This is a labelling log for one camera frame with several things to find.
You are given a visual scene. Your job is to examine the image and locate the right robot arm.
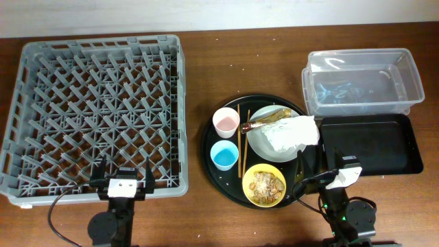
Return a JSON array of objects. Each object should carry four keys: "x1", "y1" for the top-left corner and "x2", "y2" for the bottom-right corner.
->
[{"x1": 291, "y1": 148, "x2": 377, "y2": 246}]

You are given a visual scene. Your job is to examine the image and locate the round black tray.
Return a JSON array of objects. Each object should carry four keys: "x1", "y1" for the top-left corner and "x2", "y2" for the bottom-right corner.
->
[{"x1": 200, "y1": 94, "x2": 322, "y2": 209}]

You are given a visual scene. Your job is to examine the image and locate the white napkin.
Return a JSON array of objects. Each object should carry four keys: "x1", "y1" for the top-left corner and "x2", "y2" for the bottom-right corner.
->
[{"x1": 261, "y1": 115, "x2": 320, "y2": 153}]

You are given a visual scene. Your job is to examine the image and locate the grey dishwasher rack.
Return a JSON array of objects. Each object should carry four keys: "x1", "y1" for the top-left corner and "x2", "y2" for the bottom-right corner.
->
[{"x1": 1, "y1": 34, "x2": 189, "y2": 209}]

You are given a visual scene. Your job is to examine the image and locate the pink cup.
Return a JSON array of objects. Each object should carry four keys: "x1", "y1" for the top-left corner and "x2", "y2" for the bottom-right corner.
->
[{"x1": 212, "y1": 107, "x2": 240, "y2": 139}]

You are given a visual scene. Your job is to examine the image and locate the peanut shells and food scraps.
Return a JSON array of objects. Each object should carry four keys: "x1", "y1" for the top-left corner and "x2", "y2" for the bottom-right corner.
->
[{"x1": 248, "y1": 172, "x2": 285, "y2": 206}]

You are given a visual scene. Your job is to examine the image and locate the blue cup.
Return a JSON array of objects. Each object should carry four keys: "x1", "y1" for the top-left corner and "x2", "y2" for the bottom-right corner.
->
[{"x1": 210, "y1": 140, "x2": 239, "y2": 171}]

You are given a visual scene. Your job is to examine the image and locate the yellow bowl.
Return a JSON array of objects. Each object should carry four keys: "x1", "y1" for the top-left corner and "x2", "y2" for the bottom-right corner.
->
[{"x1": 242, "y1": 163, "x2": 287, "y2": 208}]

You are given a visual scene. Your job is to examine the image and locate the black rectangular tray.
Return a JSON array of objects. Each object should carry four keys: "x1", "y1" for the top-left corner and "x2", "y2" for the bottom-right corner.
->
[{"x1": 320, "y1": 114, "x2": 423, "y2": 176}]

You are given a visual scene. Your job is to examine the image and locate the right wooden chopstick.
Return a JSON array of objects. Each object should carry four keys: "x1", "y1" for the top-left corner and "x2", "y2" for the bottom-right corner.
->
[{"x1": 242, "y1": 109, "x2": 250, "y2": 178}]

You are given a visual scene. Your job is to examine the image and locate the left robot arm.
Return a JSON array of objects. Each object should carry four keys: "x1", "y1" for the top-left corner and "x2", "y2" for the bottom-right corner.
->
[{"x1": 87, "y1": 156, "x2": 155, "y2": 246}]

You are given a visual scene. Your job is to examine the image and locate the wooden chopstick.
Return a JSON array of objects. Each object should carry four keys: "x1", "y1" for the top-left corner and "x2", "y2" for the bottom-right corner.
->
[
  {"x1": 242, "y1": 109, "x2": 250, "y2": 178},
  {"x1": 237, "y1": 104, "x2": 242, "y2": 178}
]

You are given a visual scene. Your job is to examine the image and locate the clear plastic bin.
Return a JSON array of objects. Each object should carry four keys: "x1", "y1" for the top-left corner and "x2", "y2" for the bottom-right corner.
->
[{"x1": 302, "y1": 48, "x2": 425, "y2": 119}]

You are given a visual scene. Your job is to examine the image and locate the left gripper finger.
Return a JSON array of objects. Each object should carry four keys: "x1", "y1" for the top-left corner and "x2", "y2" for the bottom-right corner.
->
[
  {"x1": 145, "y1": 157, "x2": 155, "y2": 188},
  {"x1": 96, "y1": 155, "x2": 106, "y2": 179}
]

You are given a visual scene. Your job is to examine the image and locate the gold foil wrapper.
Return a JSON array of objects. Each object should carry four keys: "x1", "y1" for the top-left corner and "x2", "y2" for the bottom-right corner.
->
[{"x1": 240, "y1": 108, "x2": 292, "y2": 134}]

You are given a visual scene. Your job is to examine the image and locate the white plate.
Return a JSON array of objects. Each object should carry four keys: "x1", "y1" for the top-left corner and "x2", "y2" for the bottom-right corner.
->
[{"x1": 247, "y1": 105, "x2": 306, "y2": 163}]

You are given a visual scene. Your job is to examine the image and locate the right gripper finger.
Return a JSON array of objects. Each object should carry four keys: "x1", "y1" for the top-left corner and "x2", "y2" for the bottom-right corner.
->
[
  {"x1": 333, "y1": 148, "x2": 345, "y2": 169},
  {"x1": 296, "y1": 151, "x2": 309, "y2": 180}
]

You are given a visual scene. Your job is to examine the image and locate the left wooden chopstick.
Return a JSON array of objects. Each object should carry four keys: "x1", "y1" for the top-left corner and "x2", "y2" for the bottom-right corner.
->
[{"x1": 237, "y1": 104, "x2": 242, "y2": 178}]

